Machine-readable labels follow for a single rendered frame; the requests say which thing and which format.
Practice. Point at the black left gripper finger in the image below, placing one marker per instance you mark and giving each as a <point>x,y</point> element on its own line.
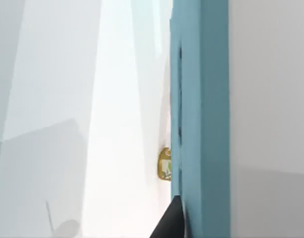
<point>172,220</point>

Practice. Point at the light blue rack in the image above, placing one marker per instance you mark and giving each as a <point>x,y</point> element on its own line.
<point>204,119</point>

